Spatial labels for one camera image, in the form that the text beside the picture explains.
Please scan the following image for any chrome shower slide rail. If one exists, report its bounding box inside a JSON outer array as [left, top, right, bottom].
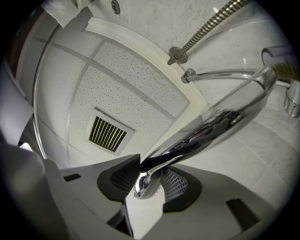
[[180, 67, 291, 89]]

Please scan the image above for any chrome wall outlet flange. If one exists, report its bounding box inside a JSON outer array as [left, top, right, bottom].
[[168, 46, 188, 64]]

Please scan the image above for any chrome oval wall fitting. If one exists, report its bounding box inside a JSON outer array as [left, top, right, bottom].
[[111, 0, 121, 15]]

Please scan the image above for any ceiling vent grille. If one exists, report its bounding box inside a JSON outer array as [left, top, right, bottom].
[[84, 107, 136, 157]]

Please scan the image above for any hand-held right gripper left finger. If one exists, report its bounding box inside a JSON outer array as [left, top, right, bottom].
[[60, 153, 141, 237]]

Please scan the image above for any curved chrome curtain rod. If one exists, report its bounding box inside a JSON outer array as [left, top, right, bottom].
[[31, 23, 64, 160]]

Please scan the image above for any chrome shower head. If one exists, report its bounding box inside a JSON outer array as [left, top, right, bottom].
[[133, 65, 278, 200]]

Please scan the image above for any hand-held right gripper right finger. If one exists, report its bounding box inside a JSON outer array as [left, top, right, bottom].
[[161, 163, 278, 240]]

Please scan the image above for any metal shower hose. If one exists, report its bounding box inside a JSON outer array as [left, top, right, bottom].
[[167, 0, 300, 83]]

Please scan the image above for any white hanging towel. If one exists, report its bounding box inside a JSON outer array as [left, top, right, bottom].
[[42, 0, 92, 28]]

